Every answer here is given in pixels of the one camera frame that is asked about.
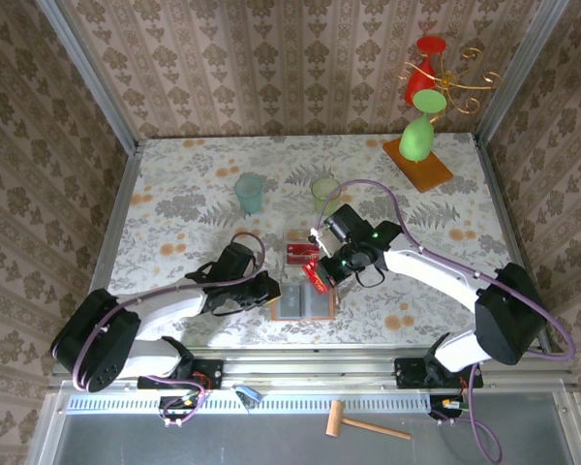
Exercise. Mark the red VIP card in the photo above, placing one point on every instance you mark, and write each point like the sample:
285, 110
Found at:
315, 278
300, 254

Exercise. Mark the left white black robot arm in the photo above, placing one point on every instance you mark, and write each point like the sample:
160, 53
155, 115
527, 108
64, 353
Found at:
97, 339

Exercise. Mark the clear plastic card tray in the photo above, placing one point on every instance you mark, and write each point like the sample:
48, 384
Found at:
300, 236

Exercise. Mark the green glass tumbler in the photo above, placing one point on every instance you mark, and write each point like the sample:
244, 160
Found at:
319, 191

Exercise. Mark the small blue tape piece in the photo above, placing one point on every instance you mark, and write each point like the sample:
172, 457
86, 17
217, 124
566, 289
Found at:
251, 393

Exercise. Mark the teal glass tumbler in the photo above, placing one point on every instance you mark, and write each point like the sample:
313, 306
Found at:
249, 194

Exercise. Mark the wooden base gold glass rack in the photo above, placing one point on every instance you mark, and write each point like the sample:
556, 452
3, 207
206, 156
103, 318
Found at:
426, 169

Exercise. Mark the green wine glass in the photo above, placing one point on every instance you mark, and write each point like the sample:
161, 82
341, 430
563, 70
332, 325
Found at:
415, 138

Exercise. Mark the floral print tablecloth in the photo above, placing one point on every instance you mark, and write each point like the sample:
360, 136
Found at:
198, 169

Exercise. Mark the wooden mallet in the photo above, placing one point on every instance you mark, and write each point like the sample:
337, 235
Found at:
336, 419

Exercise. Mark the red wine glass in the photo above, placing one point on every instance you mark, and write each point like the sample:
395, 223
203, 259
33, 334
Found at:
418, 80

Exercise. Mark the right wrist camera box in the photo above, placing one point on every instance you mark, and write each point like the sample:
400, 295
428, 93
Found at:
345, 223

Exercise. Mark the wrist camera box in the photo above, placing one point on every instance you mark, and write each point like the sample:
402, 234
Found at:
345, 223
239, 259

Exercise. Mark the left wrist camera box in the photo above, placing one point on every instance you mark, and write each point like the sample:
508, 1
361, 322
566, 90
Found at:
239, 259

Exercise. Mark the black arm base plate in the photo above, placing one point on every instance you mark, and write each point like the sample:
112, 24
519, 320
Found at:
409, 375
213, 370

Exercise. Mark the aluminium profile frame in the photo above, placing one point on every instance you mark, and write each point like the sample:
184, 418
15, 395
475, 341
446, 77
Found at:
319, 362

